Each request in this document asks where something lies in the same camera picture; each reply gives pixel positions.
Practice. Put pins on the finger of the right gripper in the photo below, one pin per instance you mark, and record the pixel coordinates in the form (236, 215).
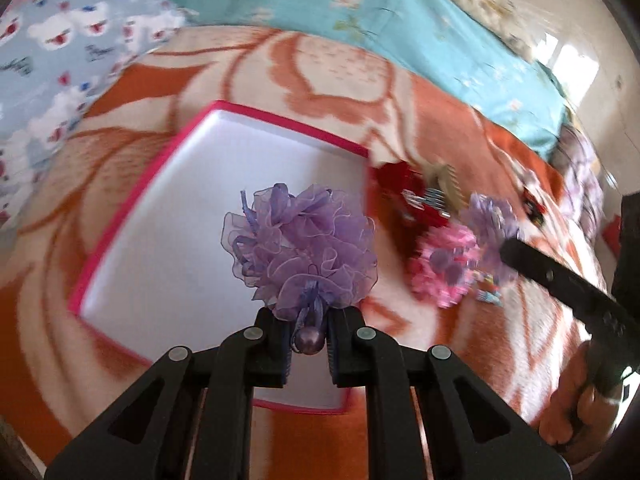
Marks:
(560, 279)

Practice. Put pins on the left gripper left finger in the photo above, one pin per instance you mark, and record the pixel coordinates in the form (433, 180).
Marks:
(189, 416)

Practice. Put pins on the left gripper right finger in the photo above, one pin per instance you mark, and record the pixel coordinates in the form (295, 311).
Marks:
(428, 414)

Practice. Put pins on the pink ribbon flower scrunchie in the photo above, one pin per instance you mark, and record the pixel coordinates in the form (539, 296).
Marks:
(441, 271)

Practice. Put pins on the black hair comb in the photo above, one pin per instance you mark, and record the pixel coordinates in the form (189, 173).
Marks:
(433, 198)

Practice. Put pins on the dark red velvet bow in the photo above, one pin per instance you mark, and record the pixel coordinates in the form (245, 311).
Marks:
(410, 206)

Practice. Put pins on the purple organza flower scrunchie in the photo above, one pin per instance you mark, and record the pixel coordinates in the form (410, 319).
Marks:
(303, 255)

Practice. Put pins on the beige claw hair clip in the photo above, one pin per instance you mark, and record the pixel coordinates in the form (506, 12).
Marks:
(444, 177)

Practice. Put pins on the right hand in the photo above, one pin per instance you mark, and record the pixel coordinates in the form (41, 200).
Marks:
(579, 418)

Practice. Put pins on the red object at edge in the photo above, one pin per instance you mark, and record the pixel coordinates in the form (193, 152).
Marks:
(611, 235)

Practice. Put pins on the orange white fleece blanket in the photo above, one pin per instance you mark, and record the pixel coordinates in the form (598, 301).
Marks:
(56, 376)

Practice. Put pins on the red black hair clip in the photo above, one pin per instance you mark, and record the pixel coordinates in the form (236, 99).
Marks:
(534, 209)

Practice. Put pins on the red shallow gift box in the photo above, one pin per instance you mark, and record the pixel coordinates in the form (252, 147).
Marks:
(160, 277)

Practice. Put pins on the plaid purple pillow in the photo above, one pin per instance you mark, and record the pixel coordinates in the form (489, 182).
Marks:
(582, 198)

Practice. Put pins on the blue floral pillow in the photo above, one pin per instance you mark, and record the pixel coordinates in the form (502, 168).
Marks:
(433, 38)

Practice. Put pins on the bear print blue pillow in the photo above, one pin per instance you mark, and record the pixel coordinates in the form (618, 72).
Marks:
(57, 58)

